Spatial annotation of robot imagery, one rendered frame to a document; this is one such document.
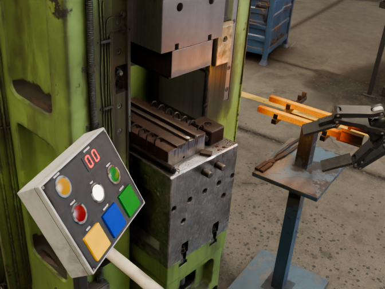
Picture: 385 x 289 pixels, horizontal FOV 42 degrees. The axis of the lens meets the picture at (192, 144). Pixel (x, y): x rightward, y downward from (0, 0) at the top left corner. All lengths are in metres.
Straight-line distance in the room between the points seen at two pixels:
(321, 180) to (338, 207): 1.22
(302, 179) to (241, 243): 0.90
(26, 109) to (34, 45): 0.23
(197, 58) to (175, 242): 0.74
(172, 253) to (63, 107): 0.75
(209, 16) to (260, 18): 3.68
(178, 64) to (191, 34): 0.11
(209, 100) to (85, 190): 0.90
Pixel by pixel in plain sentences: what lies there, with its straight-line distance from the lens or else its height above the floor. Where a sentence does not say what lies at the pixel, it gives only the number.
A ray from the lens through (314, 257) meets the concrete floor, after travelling 2.97.
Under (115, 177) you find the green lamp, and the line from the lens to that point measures 1.50.
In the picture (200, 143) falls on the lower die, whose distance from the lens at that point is 1.94.
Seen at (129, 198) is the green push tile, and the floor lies 1.02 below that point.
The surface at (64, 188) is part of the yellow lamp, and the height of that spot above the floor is 1.16.
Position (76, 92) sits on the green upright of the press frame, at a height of 1.25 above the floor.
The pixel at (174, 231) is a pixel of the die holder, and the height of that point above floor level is 0.65.
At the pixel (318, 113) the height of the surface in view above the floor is 1.03.
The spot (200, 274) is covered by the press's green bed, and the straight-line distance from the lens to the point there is 2.43.
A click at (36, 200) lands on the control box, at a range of 1.31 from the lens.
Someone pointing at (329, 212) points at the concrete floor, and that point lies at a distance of 3.33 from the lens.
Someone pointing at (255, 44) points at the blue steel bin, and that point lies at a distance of 5.50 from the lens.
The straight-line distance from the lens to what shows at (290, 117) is 2.04.
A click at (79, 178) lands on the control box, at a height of 1.15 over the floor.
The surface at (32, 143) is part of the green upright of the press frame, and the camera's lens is 2.08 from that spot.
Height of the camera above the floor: 1.93
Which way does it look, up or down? 30 degrees down
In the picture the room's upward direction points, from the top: 4 degrees clockwise
